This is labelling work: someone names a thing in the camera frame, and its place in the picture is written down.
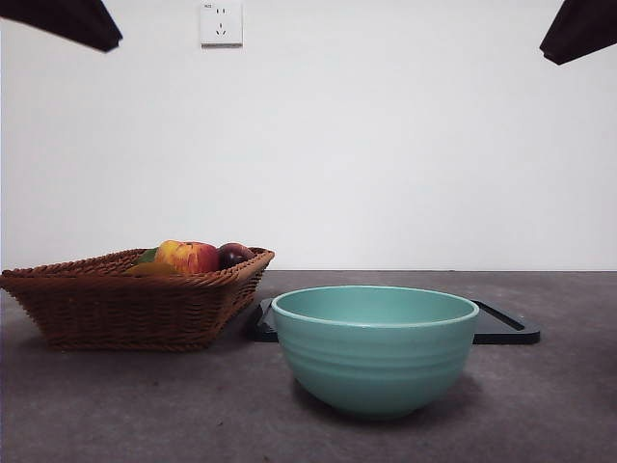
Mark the brown kiwi fruit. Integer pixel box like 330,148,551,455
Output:
122,260,180,278

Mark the teal ceramic bowl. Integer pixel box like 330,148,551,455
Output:
270,285,480,421

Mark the red yellow apple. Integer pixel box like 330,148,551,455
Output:
153,239,221,277

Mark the dark red plum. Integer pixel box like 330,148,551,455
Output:
217,242,255,272

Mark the brown wicker basket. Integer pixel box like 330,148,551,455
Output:
0,247,277,353

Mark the dark rectangular tray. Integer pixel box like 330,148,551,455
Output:
246,297,542,345

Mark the white wall socket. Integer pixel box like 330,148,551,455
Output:
200,0,244,49

